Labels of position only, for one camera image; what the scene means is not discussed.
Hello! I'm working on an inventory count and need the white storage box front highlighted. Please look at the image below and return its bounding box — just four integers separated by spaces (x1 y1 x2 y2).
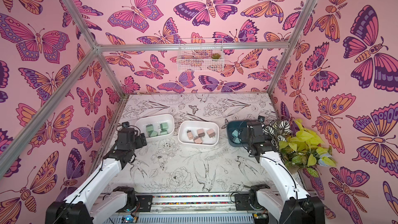
134 114 175 143

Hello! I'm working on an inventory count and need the white storage box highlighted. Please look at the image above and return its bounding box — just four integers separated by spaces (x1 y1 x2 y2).
134 114 175 143
178 120 220 148

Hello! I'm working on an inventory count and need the blue plug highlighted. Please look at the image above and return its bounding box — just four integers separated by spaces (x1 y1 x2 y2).
232 129 241 138
232 138 243 146

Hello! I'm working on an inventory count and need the dark teal storage box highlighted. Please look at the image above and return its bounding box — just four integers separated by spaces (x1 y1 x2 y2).
226 120 248 148

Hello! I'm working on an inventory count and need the pink plug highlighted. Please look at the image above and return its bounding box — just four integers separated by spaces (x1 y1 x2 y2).
187 130 194 140
207 129 216 139
197 129 205 138
193 136 203 144

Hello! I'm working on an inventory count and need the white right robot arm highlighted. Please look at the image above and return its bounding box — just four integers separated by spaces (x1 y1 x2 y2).
243 120 325 224

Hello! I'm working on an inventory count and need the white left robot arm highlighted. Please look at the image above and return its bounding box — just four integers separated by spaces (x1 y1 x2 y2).
45 127 147 224

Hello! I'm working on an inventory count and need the potted green plant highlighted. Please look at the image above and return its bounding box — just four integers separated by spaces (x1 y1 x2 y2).
263 119 336 178

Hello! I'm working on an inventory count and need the small green succulent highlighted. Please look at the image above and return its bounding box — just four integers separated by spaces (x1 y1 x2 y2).
211 53 222 60

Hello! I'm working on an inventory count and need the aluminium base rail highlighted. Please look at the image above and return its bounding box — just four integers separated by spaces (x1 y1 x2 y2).
60 191 327 224

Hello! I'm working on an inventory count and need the aluminium frame top bar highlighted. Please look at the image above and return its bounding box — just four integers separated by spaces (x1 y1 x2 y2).
97 42 290 52

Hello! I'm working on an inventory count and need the aluminium frame left beam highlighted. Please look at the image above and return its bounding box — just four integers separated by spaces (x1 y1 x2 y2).
1 49 97 177

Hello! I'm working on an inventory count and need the white wire wall basket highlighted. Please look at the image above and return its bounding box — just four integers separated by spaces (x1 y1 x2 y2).
175 37 225 73

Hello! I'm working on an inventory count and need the aluminium frame post left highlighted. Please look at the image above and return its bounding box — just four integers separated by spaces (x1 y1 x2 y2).
61 0 125 98

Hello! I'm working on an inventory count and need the aluminium frame post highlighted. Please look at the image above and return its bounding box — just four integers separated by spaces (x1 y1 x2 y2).
61 0 125 98
267 0 318 96

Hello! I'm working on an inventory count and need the aluminium frame post right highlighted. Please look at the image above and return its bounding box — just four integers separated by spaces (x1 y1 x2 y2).
267 0 318 96

